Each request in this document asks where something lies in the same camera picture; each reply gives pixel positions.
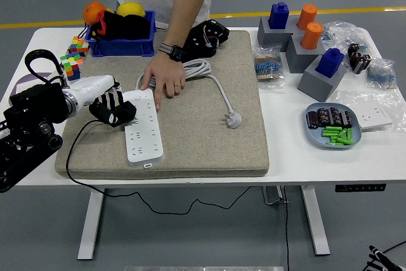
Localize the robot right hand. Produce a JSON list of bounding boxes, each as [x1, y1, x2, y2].
[[367, 244, 406, 271]]

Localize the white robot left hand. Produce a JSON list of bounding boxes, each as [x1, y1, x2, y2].
[[72, 74, 126, 126]]

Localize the person's left hand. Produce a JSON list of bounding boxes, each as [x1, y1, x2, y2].
[[138, 51, 187, 112]]

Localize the black plug adapter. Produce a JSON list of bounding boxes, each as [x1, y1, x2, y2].
[[89, 99, 140, 128]]

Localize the white power strip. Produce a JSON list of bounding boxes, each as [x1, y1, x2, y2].
[[122, 88, 166, 169]]

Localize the thin black adapter cord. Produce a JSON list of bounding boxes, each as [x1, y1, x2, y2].
[[65, 119, 252, 216]]

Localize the black wrist watch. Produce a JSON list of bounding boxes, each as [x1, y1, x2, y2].
[[158, 42, 187, 63]]

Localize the colourful puzzle cube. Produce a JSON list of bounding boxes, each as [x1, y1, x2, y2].
[[60, 51, 85, 82], [69, 36, 91, 58]]

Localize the orange fruit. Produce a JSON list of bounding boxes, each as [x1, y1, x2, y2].
[[82, 1, 108, 27]]

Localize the black open electronic housing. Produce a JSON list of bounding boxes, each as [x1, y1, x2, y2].
[[181, 20, 231, 63]]

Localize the blue plastic bin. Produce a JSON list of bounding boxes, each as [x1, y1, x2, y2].
[[84, 10, 157, 58]]

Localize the large yellow fruit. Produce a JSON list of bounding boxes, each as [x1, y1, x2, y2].
[[116, 2, 147, 18]]

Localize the purple round disc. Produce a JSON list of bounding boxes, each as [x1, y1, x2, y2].
[[9, 72, 54, 96]]

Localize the grey-brown mat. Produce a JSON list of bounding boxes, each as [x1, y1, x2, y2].
[[54, 30, 270, 180]]

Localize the black table control panel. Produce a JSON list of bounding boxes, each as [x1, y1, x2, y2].
[[334, 183, 388, 193]]

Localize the white table leg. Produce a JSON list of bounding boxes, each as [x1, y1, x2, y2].
[[77, 188, 106, 261], [301, 185, 331, 256]]

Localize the clear bag of resistors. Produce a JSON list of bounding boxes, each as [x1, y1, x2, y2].
[[253, 46, 287, 90]]

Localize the grey peg block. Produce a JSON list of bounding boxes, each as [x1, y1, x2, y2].
[[285, 35, 327, 74], [287, 15, 306, 38], [256, 16, 296, 53], [298, 54, 348, 103]]

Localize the blue square peg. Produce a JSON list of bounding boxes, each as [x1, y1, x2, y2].
[[268, 2, 291, 30], [315, 48, 346, 79]]

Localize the blue-grey plate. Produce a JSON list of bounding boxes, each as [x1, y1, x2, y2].
[[305, 102, 363, 151]]

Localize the dark brown capacitor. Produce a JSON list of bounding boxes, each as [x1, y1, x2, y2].
[[306, 111, 320, 130], [340, 111, 354, 128], [329, 107, 343, 126], [317, 108, 331, 126]]

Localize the orange cylinder peg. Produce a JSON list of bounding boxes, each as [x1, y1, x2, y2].
[[297, 4, 319, 30], [300, 22, 325, 51]]

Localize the clear bag around socket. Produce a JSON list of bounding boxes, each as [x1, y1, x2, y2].
[[336, 89, 406, 133]]

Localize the large clear bag blue resistors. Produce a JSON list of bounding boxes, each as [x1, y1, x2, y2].
[[320, 21, 372, 63]]

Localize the small clear bag blue resistors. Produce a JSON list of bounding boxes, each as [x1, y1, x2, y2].
[[365, 58, 398, 91]]

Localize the bag of black capacitors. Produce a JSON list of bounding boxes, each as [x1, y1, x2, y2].
[[347, 43, 373, 76]]

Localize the thin black cable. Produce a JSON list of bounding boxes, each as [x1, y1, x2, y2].
[[379, 239, 406, 254]]

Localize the black drawstring pouch red trim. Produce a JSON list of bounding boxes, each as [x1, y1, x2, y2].
[[78, 10, 152, 43]]

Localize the grey power strip cable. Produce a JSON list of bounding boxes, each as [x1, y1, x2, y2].
[[135, 58, 243, 130]]

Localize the hanging black cable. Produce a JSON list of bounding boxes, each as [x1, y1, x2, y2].
[[282, 185, 292, 271]]

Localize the metal bracket under table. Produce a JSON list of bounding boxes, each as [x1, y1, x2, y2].
[[262, 185, 290, 205]]

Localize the white wall socket panel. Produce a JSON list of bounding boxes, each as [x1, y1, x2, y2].
[[355, 106, 394, 132]]

